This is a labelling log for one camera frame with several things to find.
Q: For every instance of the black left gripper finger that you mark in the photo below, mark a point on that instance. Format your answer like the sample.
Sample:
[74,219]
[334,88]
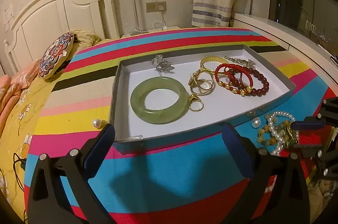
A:
[277,190]
[48,202]

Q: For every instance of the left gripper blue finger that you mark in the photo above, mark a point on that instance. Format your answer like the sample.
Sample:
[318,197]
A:
[307,125]

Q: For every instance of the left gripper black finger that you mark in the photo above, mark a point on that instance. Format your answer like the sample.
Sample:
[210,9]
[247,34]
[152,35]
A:
[303,151]

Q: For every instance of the green jade bangle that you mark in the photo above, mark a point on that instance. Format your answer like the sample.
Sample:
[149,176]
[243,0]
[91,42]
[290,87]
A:
[162,116]

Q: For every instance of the silver pearl brooch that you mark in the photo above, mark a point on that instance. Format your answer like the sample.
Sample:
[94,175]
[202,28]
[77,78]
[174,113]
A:
[161,64]

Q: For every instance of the gold rings cluster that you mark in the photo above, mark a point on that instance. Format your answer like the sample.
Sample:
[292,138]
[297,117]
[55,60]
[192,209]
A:
[201,86]

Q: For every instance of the gold bangle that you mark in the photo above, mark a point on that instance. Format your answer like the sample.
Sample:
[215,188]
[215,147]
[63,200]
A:
[211,59]

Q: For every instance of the loose pearl earring right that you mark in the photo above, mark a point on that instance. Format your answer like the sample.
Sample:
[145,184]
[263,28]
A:
[256,122]

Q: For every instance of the loose pearl earring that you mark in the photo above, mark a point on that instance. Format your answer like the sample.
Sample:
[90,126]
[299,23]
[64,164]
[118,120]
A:
[99,123]
[256,122]

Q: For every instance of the yellow floral bedspread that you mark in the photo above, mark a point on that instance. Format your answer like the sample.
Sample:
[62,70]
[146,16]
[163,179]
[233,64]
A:
[55,115]

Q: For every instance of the white window sill ledge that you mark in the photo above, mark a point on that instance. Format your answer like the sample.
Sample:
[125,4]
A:
[286,36]

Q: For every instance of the loose pearl earring left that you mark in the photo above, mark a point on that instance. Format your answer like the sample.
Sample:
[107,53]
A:
[99,123]

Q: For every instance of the grey shallow cardboard tray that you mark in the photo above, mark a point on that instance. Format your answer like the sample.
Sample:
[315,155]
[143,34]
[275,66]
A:
[221,106]

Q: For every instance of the round patterned cushion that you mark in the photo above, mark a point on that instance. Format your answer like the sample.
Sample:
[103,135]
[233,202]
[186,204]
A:
[55,55]

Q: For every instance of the tan blanket at headboard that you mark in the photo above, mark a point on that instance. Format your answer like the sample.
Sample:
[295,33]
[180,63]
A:
[84,39]

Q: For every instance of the white wooden headboard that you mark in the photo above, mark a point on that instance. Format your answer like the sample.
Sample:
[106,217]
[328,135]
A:
[42,21]

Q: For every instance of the white slim desk lamp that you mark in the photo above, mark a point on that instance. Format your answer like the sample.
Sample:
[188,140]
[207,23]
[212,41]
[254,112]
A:
[135,29]

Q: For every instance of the white bedside table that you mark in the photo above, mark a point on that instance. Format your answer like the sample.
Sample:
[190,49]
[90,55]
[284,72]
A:
[151,31]

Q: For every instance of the white charger with cable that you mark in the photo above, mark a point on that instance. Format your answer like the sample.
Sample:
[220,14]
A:
[162,21]

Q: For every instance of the wall socket plate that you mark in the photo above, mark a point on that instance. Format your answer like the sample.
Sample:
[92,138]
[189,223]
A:
[158,6]

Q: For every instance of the paper notes on wall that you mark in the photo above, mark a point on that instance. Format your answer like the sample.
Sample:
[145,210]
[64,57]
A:
[8,17]

